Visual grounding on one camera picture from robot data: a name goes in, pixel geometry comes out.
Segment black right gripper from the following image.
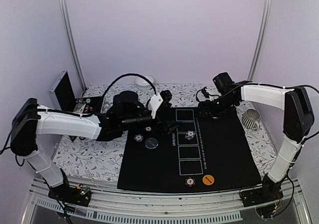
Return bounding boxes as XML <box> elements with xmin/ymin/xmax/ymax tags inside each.
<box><xmin>194</xmin><ymin>94</ymin><xmax>237</xmax><ymax>118</ymax></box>

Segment black dealer button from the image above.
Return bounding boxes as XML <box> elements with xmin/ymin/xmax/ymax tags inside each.
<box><xmin>145</xmin><ymin>137</ymin><xmax>159</xmax><ymax>150</ymax></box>

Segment blue peach chips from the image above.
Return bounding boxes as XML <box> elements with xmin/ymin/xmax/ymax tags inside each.
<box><xmin>134</xmin><ymin>134</ymin><xmax>144</xmax><ymax>142</ymax></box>

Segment orange big blind button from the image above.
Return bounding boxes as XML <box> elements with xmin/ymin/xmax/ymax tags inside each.
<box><xmin>202</xmin><ymin>174</ymin><xmax>215</xmax><ymax>186</ymax></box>

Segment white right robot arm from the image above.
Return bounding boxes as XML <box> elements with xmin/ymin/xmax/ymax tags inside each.
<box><xmin>198</xmin><ymin>73</ymin><xmax>318</xmax><ymax>202</ymax></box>

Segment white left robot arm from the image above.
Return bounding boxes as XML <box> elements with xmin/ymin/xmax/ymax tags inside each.
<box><xmin>1</xmin><ymin>90</ymin><xmax>177</xmax><ymax>201</ymax></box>

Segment black poker play mat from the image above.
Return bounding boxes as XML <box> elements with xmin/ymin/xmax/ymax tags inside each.
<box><xmin>117</xmin><ymin>107</ymin><xmax>261</xmax><ymax>193</ymax></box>

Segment white ceramic bowl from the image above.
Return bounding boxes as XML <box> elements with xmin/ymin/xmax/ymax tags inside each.
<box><xmin>135</xmin><ymin>76</ymin><xmax>155</xmax><ymax>89</ymax></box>

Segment card box in case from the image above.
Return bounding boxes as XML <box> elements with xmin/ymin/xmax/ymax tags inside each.
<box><xmin>74</xmin><ymin>104</ymin><xmax>86</xmax><ymax>113</ymax></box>

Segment black triangular marker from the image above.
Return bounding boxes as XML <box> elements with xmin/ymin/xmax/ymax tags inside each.
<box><xmin>69</xmin><ymin>136</ymin><xmax>76</xmax><ymax>142</ymax></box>

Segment aluminium poker case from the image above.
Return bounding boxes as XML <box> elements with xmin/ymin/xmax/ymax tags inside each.
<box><xmin>48</xmin><ymin>70</ymin><xmax>102</xmax><ymax>114</ymax></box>

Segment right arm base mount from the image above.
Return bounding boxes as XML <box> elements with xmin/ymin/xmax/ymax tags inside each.
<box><xmin>239</xmin><ymin>187</ymin><xmax>284</xmax><ymax>219</ymax></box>

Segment front aluminium rail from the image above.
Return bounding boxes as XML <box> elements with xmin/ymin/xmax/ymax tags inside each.
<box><xmin>22</xmin><ymin>179</ymin><xmax>310</xmax><ymax>224</ymax></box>

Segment right aluminium frame post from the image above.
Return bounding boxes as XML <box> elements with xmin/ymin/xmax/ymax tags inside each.
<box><xmin>247</xmin><ymin>0</ymin><xmax>272</xmax><ymax>81</ymax></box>

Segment aluminium frame post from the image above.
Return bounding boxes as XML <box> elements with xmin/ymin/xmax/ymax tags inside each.
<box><xmin>247</xmin><ymin>0</ymin><xmax>272</xmax><ymax>81</ymax></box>
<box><xmin>59</xmin><ymin>0</ymin><xmax>87</xmax><ymax>92</ymax></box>

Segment left aluminium frame post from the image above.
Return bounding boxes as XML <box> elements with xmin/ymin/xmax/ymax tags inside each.
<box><xmin>59</xmin><ymin>0</ymin><xmax>87</xmax><ymax>92</ymax></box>

